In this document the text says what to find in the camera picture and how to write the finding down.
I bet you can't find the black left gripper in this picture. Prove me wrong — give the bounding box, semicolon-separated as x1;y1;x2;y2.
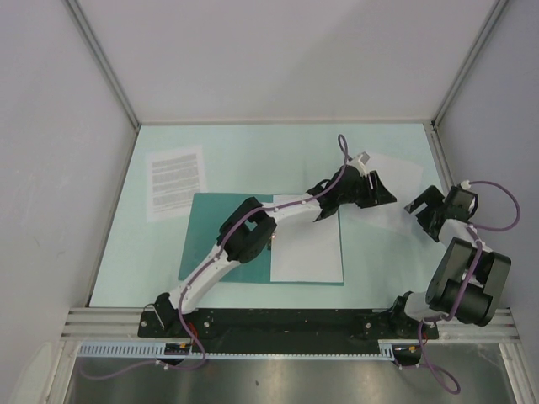
336;170;395;208

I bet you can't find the teal folder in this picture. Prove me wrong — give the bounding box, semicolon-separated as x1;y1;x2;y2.
178;191;345;288

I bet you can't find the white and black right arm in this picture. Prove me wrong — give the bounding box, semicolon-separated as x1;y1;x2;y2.
388;181;511;338

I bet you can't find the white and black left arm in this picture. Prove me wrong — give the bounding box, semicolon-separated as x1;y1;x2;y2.
150;163;397;337

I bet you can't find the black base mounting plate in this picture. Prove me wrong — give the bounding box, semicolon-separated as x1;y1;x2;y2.
137;309;419;354

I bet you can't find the printed white paper sheet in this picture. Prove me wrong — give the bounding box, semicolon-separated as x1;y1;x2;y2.
145;145;208;222

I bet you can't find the grey slotted cable duct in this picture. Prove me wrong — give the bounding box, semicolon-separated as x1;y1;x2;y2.
77;341;395;361

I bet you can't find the aluminium frame rail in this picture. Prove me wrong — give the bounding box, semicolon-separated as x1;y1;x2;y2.
61;308;520;343

